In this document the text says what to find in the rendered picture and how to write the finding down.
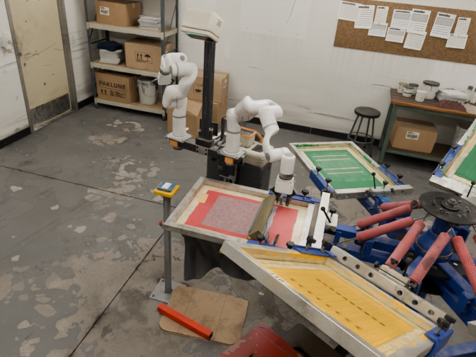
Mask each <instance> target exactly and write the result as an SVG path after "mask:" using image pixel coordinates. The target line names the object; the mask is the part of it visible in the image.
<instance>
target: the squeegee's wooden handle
mask: <svg viewBox="0 0 476 357"><path fill-rule="evenodd" d="M275 200H276V195H275V194H273V195H270V196H269V197H267V198H265V202H264V204H263V207H262V209H261V211H260V213H259V216H258V217H257V220H256V222H255V224H254V227H253V229H252V231H251V232H250V233H249V236H250V237H251V239H253V238H255V237H256V236H257V235H258V234H262V232H263V230H264V227H265V224H266V221H267V219H268V216H269V214H270V212H271V209H272V207H273V204H274V202H275Z"/></svg>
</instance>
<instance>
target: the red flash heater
mask: <svg viewBox="0 0 476 357"><path fill-rule="evenodd" d="M217 357H303V356H301V355H300V354H299V353H298V352H297V351H296V350H295V349H294V348H293V347H291V346H290V345H289V344H288V343H286V342H285V341H284V340H283V339H282V338H280V337H279V335H277V334H276V333H275V332H274V331H273V330H272V329H270V328H269V327H268V326H267V325H266V324H264V323H263V322H262V323H260V324H259V325H258V326H256V327H255V328H254V329H252V330H251V331H250V332H249V333H247V334H246V335H245V336H243V337H242V338H241V339H240V340H238V341H237V342H235V343H234V344H233V345H231V346H230V347H229V348H228V349H226V350H225V351H224V352H222V353H221V354H220V355H219V356H217Z"/></svg>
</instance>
